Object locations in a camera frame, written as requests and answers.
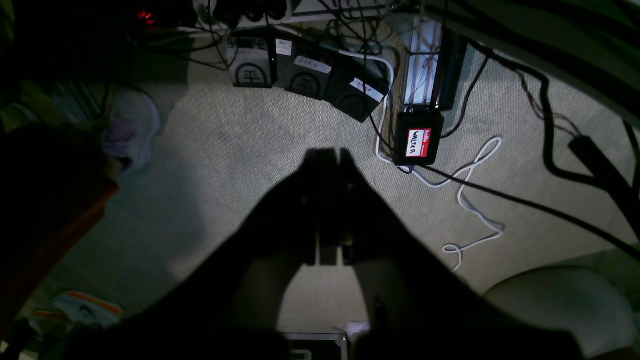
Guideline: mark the pale crumpled cloth on floor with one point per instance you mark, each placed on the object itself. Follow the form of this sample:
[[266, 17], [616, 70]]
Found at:
[[133, 122]]

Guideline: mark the black foot pedal middle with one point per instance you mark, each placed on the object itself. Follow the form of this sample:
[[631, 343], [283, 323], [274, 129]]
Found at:
[[302, 67]]

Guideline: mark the black box with red label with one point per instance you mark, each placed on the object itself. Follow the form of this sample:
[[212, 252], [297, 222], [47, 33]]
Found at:
[[417, 138]]

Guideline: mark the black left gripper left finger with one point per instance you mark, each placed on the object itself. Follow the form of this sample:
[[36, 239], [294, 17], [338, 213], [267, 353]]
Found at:
[[228, 308]]

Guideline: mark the aluminium table leg frame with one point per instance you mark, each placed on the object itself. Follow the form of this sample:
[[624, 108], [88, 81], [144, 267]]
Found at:
[[434, 57]]

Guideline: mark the black foot pedal left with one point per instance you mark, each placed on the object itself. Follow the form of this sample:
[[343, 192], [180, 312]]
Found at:
[[249, 61]]

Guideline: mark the grey office chair seat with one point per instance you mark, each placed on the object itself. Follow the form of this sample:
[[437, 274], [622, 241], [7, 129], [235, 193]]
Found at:
[[593, 297]]

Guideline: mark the black foot pedal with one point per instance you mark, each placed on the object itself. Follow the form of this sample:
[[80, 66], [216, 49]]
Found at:
[[249, 61], [302, 67], [354, 89]]

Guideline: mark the black foot pedal right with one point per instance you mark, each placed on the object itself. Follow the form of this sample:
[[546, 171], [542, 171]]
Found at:
[[354, 89]]

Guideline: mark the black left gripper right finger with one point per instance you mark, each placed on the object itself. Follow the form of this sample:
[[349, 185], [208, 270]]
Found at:
[[417, 308]]

